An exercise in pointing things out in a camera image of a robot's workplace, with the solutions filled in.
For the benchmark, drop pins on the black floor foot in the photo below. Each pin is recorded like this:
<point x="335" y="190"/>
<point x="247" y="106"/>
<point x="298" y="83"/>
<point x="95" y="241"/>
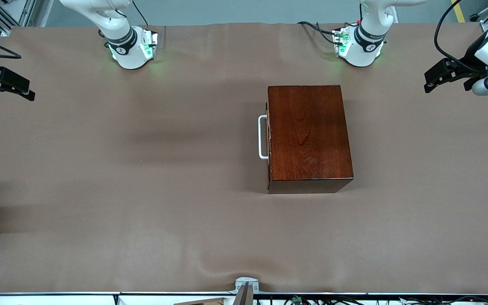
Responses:
<point x="475" y="18"/>

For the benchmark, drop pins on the dark red wooden cabinet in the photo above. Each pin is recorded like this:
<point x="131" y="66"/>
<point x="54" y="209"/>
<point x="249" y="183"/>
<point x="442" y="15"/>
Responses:
<point x="307" y="135"/>

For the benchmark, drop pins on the brown table cloth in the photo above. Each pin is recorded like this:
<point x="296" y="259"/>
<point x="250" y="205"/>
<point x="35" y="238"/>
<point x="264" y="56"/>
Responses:
<point x="142" y="190"/>

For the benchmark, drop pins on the light wooden board piece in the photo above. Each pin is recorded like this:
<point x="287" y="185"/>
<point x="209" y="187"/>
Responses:
<point x="201" y="302"/>

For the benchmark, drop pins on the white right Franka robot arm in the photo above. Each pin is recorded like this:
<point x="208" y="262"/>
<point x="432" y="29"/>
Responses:
<point x="125" y="55"/>

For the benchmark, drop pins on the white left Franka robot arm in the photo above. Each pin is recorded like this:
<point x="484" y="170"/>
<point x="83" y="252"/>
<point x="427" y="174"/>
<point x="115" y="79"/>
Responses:
<point x="364" y="40"/>

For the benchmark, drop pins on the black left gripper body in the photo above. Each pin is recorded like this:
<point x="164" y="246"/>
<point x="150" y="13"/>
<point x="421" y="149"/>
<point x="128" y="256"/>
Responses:
<point x="471" y="56"/>

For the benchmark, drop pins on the grey metal clamp bracket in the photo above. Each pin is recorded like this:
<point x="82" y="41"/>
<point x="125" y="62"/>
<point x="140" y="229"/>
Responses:
<point x="244" y="281"/>

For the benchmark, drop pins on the aluminium frame structure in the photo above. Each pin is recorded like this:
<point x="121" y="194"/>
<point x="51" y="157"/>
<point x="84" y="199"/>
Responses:
<point x="26" y="12"/>

